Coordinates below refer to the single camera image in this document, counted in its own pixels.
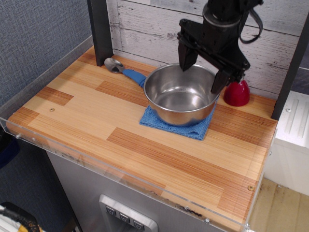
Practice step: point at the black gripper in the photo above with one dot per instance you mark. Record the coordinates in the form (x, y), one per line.
(216, 42)

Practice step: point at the yellow black object bottom left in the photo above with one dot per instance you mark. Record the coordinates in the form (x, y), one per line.
(14, 219)

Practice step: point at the red cone-shaped toy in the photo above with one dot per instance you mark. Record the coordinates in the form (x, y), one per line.
(237, 94)

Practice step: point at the silver toy fridge cabinet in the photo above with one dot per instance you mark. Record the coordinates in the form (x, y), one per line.
(84, 187)

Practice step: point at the grey dispenser button panel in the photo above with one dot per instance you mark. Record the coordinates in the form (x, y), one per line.
(121, 218)

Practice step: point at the dark right vertical post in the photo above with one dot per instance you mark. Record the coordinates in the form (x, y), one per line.
(292, 71)

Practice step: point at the spoon with blue handle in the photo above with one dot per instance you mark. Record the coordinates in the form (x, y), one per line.
(115, 66)

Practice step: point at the silver metal pot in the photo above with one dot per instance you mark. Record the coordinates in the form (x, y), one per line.
(180, 98)

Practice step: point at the blue folded cloth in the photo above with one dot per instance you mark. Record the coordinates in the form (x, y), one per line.
(196, 131)

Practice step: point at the clear acrylic guard rail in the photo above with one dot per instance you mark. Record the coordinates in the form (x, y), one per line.
(91, 117)

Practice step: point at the dark vertical post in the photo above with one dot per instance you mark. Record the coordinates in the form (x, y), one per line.
(100, 27)
(292, 71)

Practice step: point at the dark left vertical post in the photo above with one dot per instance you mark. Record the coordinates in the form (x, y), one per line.
(100, 27)

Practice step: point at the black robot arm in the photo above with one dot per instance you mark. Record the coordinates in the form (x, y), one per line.
(232, 10)

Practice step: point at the white cabinet at right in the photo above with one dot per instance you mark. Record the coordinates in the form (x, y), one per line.
(288, 162)

